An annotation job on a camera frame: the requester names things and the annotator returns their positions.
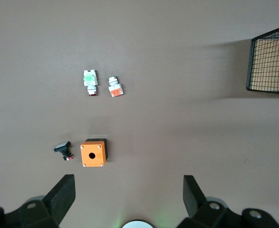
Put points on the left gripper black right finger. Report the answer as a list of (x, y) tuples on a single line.
[(196, 204)]

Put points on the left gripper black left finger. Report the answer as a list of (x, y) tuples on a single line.
[(56, 202)]

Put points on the red button green contact block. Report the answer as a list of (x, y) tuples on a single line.
[(90, 80)]

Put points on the black square push button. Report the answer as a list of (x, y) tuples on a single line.
[(62, 146)]

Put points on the white button orange contact block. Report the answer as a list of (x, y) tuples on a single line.
[(116, 89)]

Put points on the orange button enclosure box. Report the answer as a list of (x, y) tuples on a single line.
[(93, 147)]

